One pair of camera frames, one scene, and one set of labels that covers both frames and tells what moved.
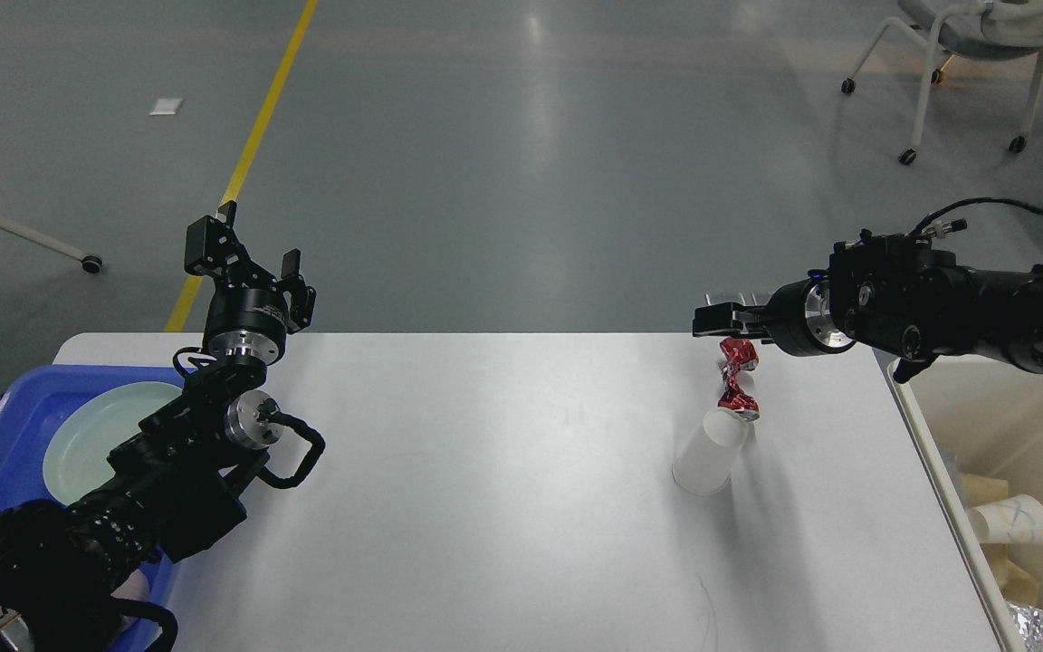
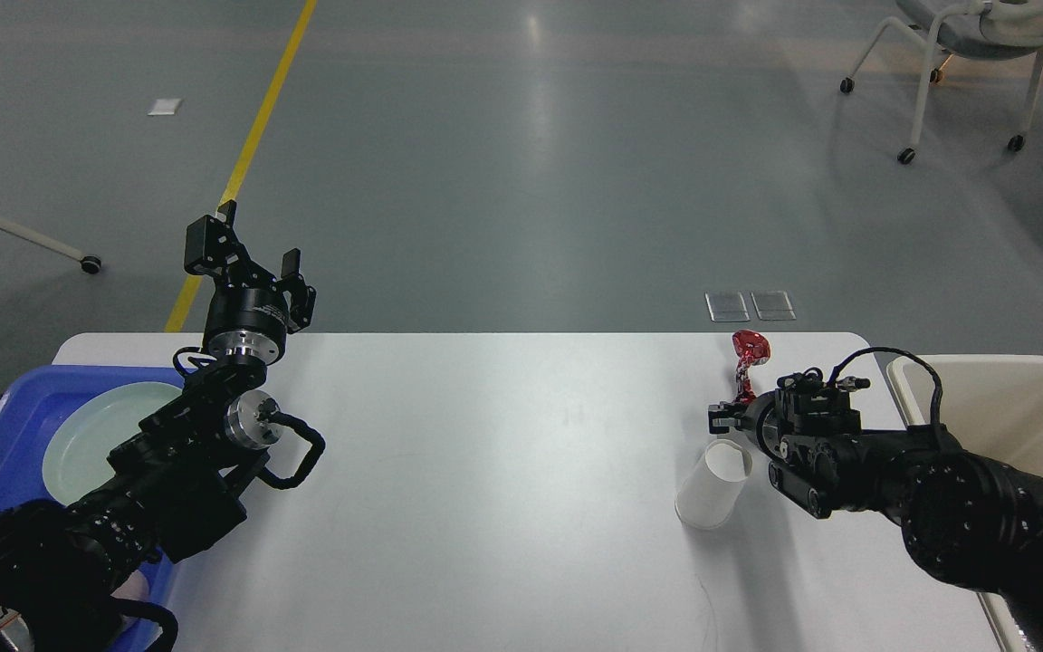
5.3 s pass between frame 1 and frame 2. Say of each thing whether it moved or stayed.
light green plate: stayed
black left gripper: stayed
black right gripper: moved
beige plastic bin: stayed
